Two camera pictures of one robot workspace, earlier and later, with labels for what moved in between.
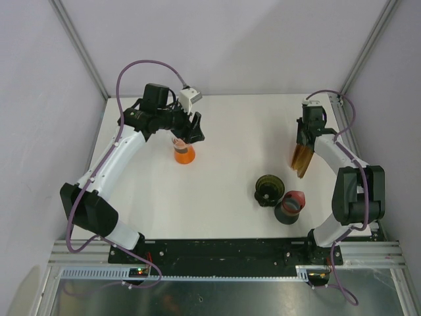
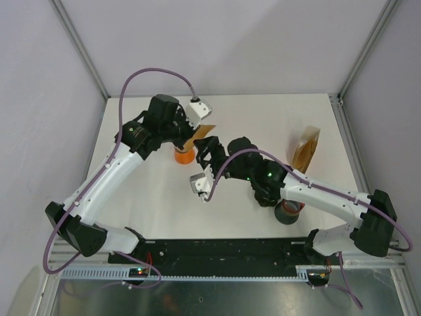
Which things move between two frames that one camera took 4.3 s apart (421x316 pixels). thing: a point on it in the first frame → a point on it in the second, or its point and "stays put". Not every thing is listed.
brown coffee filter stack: [301, 158] stays put
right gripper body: [302, 127] → [219, 157]
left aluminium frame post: [74, 33] stays put
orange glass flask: [185, 158] stays put
